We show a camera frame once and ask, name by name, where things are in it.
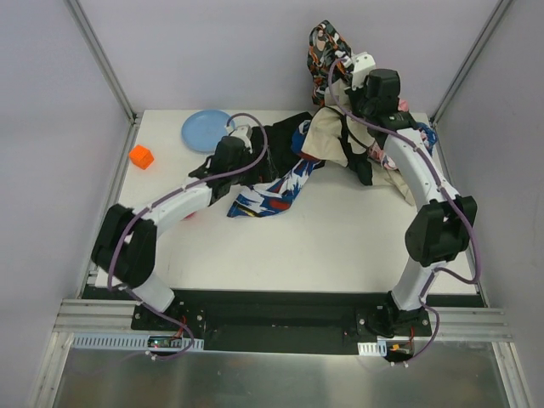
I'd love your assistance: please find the front aluminium rail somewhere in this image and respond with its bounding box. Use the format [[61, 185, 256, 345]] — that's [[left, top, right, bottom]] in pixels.
[[53, 299, 513, 343]]

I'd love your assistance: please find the right aluminium frame post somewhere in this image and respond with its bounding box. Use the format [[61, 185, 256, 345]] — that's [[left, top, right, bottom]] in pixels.
[[429, 0, 514, 124]]

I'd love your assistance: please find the beige shorts black trim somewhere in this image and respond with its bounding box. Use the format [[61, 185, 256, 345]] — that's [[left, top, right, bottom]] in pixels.
[[302, 80, 415, 206]]

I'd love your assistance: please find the left aluminium frame post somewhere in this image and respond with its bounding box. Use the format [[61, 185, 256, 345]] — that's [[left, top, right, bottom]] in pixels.
[[64, 0, 139, 123]]

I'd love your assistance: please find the blue white red cloth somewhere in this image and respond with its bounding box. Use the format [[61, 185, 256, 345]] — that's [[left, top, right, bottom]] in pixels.
[[225, 118, 439, 220]]

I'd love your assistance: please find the white cable duct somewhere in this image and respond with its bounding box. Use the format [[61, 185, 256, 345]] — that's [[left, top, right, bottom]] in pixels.
[[72, 333, 204, 353], [357, 340, 388, 357]]

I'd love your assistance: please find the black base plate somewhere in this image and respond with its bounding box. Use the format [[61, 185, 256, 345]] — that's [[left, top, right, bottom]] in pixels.
[[80, 285, 488, 356]]

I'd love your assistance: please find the pink patterned cloth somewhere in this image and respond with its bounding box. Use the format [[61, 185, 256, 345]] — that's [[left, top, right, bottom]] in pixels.
[[367, 98, 411, 171]]

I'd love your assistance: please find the orange black camouflage cloth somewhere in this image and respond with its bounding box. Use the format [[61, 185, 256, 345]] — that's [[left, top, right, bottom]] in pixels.
[[307, 20, 353, 106]]

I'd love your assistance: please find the orange cube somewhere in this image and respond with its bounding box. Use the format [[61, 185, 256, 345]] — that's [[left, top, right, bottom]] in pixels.
[[128, 144, 155, 170]]

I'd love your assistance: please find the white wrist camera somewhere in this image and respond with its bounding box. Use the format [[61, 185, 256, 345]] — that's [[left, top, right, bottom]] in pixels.
[[225, 124, 252, 145], [343, 52, 377, 90]]

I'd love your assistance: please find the purple cable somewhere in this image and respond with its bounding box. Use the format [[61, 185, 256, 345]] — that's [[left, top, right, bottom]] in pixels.
[[105, 112, 269, 363], [327, 57, 484, 369]]

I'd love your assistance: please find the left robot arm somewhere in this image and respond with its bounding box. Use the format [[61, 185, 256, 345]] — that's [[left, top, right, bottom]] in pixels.
[[91, 134, 266, 313]]

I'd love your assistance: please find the blue plate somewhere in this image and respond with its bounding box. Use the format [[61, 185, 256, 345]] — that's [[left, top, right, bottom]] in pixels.
[[180, 110, 230, 153]]

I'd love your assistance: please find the right white cable duct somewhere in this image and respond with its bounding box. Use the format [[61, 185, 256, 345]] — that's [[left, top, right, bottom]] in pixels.
[[357, 340, 388, 357]]

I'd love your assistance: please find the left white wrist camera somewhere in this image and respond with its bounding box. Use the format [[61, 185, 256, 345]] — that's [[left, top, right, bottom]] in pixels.
[[225, 124, 252, 145]]

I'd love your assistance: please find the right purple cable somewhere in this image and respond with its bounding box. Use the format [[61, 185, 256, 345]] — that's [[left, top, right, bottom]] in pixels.
[[327, 57, 484, 369]]

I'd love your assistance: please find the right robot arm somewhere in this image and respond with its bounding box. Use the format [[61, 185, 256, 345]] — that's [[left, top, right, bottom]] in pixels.
[[347, 68, 477, 338]]

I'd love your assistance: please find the aluminium frame post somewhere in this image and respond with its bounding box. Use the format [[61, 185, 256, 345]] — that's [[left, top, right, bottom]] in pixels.
[[429, 0, 514, 124], [64, 0, 139, 123]]

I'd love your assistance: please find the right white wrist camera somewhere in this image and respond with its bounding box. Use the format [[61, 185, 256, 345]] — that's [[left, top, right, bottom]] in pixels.
[[343, 52, 377, 90]]

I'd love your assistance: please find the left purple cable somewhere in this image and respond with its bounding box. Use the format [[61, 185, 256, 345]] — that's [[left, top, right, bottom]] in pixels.
[[105, 112, 269, 363]]

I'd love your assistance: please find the left white cable duct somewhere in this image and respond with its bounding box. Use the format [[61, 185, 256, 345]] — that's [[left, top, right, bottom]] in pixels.
[[72, 333, 204, 353]]

